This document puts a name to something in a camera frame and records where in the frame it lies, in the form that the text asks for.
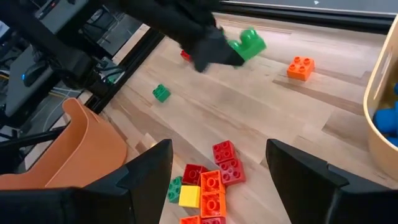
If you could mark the orange plastic bin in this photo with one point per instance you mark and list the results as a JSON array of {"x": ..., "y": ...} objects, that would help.
[{"x": 81, "y": 155}]

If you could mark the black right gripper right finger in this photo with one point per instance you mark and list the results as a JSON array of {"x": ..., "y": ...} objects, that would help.
[{"x": 326, "y": 199}]

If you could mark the red large stud block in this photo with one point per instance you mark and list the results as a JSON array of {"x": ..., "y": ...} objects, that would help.
[{"x": 185, "y": 56}]

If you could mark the blue large stud block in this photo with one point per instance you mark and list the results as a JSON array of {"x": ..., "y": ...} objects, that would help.
[{"x": 385, "y": 119}]

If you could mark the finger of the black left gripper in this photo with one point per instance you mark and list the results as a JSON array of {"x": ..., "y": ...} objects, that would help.
[
  {"x": 203, "y": 56},
  {"x": 228, "y": 53}
]

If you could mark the black aluminium table frame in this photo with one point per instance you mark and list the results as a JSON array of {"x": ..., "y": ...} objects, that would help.
[{"x": 311, "y": 20}]

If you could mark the orange small stud block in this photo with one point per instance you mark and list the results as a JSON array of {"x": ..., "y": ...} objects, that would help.
[
  {"x": 212, "y": 181},
  {"x": 300, "y": 68},
  {"x": 213, "y": 203},
  {"x": 190, "y": 220}
]

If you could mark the green small stud block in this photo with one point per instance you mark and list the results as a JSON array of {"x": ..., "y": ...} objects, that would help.
[
  {"x": 174, "y": 189},
  {"x": 161, "y": 92}
]

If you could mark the black computer mouse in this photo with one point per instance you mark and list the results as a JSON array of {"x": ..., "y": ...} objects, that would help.
[{"x": 34, "y": 73}]

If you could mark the yellow plain cube block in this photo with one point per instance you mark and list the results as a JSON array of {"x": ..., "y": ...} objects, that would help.
[{"x": 189, "y": 196}]

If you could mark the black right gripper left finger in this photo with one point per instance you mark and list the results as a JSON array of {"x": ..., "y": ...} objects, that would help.
[{"x": 124, "y": 199}]

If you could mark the dark grey side desk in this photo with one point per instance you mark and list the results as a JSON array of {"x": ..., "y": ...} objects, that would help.
[{"x": 21, "y": 99}]

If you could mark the dark red small stud block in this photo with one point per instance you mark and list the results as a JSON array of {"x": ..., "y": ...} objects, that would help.
[{"x": 192, "y": 174}]

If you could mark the green large stud block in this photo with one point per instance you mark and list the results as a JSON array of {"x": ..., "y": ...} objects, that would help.
[{"x": 252, "y": 45}]

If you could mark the yellow plastic bin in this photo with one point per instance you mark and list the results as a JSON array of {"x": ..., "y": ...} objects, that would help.
[{"x": 376, "y": 149}]

